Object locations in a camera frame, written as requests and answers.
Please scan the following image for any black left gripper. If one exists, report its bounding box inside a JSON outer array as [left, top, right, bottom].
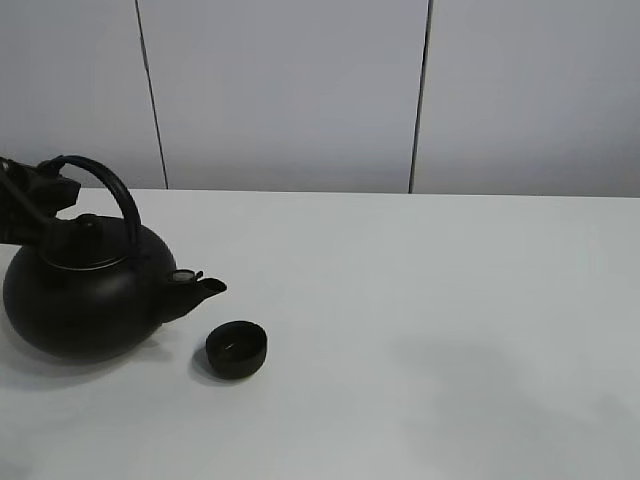
[[1, 158, 81, 248]]

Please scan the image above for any black round teapot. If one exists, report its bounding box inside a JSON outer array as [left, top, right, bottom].
[[2, 155, 227, 361]]

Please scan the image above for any small black teacup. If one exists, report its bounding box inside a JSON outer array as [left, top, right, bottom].
[[205, 321, 268, 381]]

